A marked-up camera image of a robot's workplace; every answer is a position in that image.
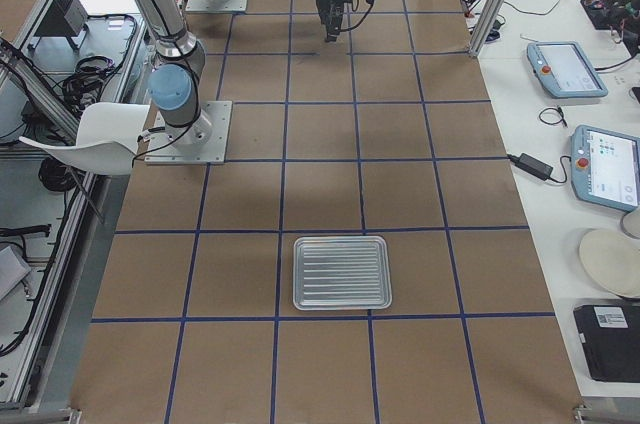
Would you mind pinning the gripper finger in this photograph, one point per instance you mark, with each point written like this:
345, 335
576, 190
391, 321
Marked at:
338, 18
330, 23

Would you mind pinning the silver ribbed metal tray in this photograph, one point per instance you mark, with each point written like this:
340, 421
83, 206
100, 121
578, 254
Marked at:
341, 273

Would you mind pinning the far blue teach pendant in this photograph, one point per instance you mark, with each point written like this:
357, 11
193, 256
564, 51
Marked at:
564, 71

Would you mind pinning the blue teach pendant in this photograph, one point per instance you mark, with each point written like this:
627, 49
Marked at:
564, 71
605, 167

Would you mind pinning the black power adapter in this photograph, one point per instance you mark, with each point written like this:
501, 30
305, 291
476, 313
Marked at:
531, 165

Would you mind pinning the white plastic chair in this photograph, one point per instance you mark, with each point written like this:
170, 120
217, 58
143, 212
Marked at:
106, 140

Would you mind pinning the near blue teach pendant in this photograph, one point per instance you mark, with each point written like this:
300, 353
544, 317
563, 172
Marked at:
605, 167

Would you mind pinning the white round plate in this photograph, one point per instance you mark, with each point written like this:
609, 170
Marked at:
612, 261

